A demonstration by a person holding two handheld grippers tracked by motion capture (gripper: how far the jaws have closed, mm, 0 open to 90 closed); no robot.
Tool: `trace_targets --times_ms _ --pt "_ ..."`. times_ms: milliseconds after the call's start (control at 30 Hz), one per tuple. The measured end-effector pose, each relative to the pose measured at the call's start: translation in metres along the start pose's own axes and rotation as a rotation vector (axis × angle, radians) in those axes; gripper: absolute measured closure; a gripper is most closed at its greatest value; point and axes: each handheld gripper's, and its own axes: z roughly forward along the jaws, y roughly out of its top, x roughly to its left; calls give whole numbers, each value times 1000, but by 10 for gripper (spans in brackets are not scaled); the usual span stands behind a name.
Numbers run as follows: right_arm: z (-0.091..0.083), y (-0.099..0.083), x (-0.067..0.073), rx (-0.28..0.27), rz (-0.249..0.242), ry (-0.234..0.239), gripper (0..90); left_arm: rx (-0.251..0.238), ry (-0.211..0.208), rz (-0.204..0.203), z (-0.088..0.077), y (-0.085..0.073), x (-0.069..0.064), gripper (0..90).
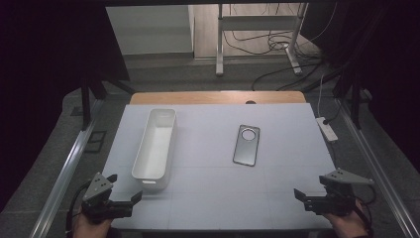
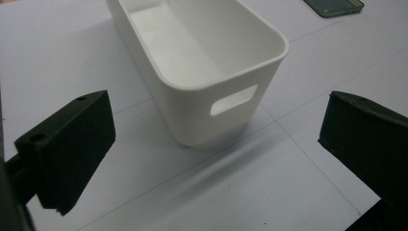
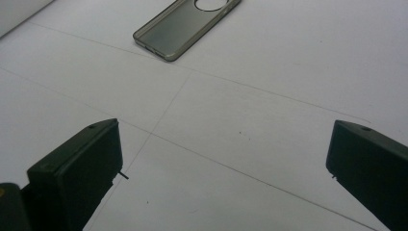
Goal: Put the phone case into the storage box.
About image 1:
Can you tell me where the black plugged-in cable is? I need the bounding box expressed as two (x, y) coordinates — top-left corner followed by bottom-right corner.
(324, 98), (345, 126)

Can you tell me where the left hand-held gripper cable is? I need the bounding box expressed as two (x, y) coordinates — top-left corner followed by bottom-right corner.
(65, 180), (92, 238)

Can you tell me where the tangle of black floor cables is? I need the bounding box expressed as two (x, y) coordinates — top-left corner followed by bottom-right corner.
(222, 3), (339, 92)

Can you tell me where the black floor plate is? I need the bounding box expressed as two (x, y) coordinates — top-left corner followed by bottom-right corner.
(83, 130), (108, 154)

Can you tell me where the white table mat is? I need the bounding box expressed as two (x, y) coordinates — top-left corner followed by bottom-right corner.
(98, 102), (338, 231)

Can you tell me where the clear dark-rimmed phone case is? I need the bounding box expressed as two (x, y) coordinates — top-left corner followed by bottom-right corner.
(232, 124), (262, 168)

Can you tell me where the white power strip cable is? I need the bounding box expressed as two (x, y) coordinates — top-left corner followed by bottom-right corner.
(316, 73), (326, 119)

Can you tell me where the white metal desk frame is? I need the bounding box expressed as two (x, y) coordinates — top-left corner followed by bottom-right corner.
(215, 3), (310, 77)

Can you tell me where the right hand-held gripper cable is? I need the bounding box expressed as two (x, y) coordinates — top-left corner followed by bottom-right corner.
(354, 184), (377, 238)

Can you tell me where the person's right hand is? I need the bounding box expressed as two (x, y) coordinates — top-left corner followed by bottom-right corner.
(324, 199), (370, 238)

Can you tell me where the dark curtain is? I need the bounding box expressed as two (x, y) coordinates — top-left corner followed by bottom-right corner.
(0, 0), (131, 212)
(301, 0), (420, 167)

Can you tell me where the wooden table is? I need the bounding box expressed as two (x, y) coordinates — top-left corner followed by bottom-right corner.
(129, 90), (307, 106)

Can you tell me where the hand-held gripper cable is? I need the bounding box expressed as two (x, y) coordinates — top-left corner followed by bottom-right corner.
(65, 180), (92, 238)
(354, 184), (377, 238)

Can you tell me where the person's left hand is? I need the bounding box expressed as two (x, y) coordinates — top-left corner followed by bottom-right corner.
(72, 211), (114, 238)

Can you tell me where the black metal stand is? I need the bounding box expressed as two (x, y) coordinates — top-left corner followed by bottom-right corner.
(80, 77), (137, 132)
(333, 65), (365, 130)

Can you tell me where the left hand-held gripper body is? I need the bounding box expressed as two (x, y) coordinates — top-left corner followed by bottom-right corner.
(80, 172), (134, 225)

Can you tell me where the aluminium floor rail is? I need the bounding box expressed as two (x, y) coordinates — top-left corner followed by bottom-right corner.
(336, 98), (420, 238)
(38, 98), (105, 238)

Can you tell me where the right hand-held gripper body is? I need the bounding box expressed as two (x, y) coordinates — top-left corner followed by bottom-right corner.
(303, 169), (375, 217)

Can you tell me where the white power strip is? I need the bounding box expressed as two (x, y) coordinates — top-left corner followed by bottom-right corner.
(315, 116), (340, 143)

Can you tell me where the white oblong storage box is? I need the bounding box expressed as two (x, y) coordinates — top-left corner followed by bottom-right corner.
(131, 108), (177, 190)

